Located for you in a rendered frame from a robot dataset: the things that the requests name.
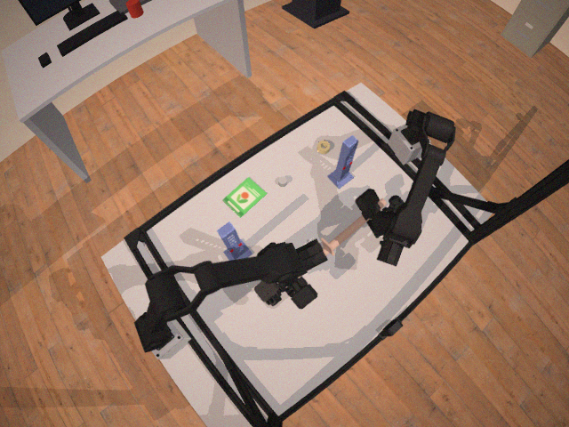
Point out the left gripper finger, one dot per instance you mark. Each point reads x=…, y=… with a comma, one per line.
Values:
x=291, y=293

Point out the long tan rail with center flange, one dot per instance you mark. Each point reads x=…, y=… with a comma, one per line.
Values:
x=329, y=247

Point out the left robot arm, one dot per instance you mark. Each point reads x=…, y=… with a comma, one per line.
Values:
x=275, y=264

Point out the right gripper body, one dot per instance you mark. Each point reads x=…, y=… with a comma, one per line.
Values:
x=366, y=203

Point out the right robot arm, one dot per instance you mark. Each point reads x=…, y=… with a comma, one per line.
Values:
x=406, y=222

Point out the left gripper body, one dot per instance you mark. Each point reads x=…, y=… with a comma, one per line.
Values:
x=303, y=296

